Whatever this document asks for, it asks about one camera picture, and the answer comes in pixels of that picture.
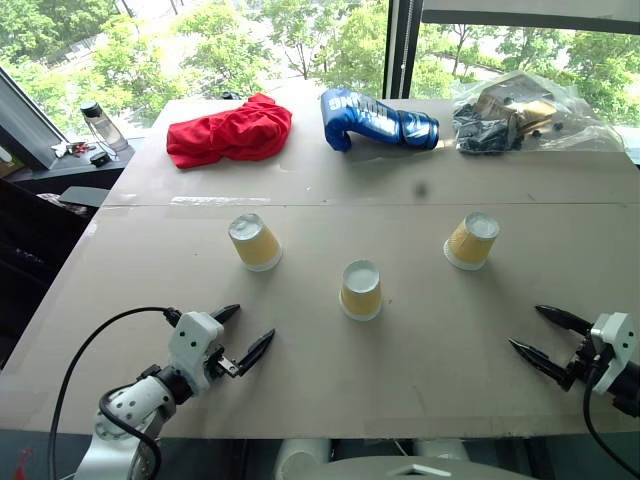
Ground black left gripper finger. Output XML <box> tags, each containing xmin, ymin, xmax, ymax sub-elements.
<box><xmin>236</xmin><ymin>328</ymin><xmax>277</xmax><ymax>378</ymax></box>
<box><xmin>209</xmin><ymin>303</ymin><xmax>242</xmax><ymax>324</ymax></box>

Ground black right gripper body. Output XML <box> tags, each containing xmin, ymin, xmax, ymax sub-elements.
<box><xmin>564</xmin><ymin>333</ymin><xmax>614</xmax><ymax>392</ymax></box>

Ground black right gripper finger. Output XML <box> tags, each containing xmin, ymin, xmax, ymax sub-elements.
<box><xmin>534</xmin><ymin>304</ymin><xmax>595</xmax><ymax>337</ymax></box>
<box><xmin>506</xmin><ymin>337</ymin><xmax>574</xmax><ymax>392</ymax></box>

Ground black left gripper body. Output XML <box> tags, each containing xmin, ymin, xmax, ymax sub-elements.
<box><xmin>202</xmin><ymin>343</ymin><xmax>242</xmax><ymax>383</ymax></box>

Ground yellow paper cup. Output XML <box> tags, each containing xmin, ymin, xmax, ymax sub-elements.
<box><xmin>443</xmin><ymin>211</ymin><xmax>501</xmax><ymax>272</ymax></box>
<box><xmin>338</xmin><ymin>259</ymin><xmax>384</xmax><ymax>322</ymax></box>
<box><xmin>228</xmin><ymin>213</ymin><xmax>284</xmax><ymax>273</ymax></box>

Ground clear tape strip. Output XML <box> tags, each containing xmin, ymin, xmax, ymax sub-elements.
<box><xmin>169</xmin><ymin>195</ymin><xmax>274</xmax><ymax>207</ymax></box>

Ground grey robot torso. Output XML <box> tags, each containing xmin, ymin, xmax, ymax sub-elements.
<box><xmin>273</xmin><ymin>438</ymin><xmax>532</xmax><ymax>480</ymax></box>

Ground red cloth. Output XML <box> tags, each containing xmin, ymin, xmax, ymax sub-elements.
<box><xmin>166</xmin><ymin>93</ymin><xmax>294</xmax><ymax>170</ymax></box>

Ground dark grey flat board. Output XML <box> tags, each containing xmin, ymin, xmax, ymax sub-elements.
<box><xmin>58</xmin><ymin>185</ymin><xmax>110</xmax><ymax>209</ymax></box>

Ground clear plastic bag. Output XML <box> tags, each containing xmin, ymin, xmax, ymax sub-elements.
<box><xmin>451</xmin><ymin>69</ymin><xmax>627</xmax><ymax>157</ymax></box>

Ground black small parts heap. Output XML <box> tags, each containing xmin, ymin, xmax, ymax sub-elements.
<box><xmin>452</xmin><ymin>102</ymin><xmax>524</xmax><ymax>154</ymax></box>

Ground brown cardboard box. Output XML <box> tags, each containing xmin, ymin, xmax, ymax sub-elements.
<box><xmin>474</xmin><ymin>87</ymin><xmax>559</xmax><ymax>134</ymax></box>

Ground clear water bottle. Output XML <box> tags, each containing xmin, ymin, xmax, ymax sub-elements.
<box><xmin>79</xmin><ymin>101</ymin><xmax>131</xmax><ymax>154</ymax></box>

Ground red and white small items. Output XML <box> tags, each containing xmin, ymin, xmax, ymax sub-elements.
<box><xmin>49</xmin><ymin>141</ymin><xmax>97</xmax><ymax>159</ymax></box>

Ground blue boxing glove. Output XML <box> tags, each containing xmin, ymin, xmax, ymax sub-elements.
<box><xmin>320</xmin><ymin>88</ymin><xmax>441</xmax><ymax>153</ymax></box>

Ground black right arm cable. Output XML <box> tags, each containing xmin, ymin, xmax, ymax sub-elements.
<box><xmin>582</xmin><ymin>349</ymin><xmax>640</xmax><ymax>479</ymax></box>

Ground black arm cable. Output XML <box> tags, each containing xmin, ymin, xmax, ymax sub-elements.
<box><xmin>48</xmin><ymin>305</ymin><xmax>182</xmax><ymax>480</ymax></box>
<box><xmin>582</xmin><ymin>349</ymin><xmax>640</xmax><ymax>479</ymax></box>
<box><xmin>97</xmin><ymin>388</ymin><xmax>163</xmax><ymax>480</ymax></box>

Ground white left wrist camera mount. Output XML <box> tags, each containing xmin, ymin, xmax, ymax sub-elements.
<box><xmin>167</xmin><ymin>311</ymin><xmax>225</xmax><ymax>397</ymax></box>

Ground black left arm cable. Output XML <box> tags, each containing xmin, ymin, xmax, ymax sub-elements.
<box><xmin>97</xmin><ymin>388</ymin><xmax>163</xmax><ymax>480</ymax></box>
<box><xmin>48</xmin><ymin>305</ymin><xmax>182</xmax><ymax>480</ymax></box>

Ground black window frame post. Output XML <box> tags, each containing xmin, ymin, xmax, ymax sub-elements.
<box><xmin>382</xmin><ymin>0</ymin><xmax>424</xmax><ymax>101</ymax></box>

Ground beaded blind cord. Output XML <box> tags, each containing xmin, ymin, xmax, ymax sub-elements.
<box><xmin>399</xmin><ymin>0</ymin><xmax>419</xmax><ymax>72</ymax></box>

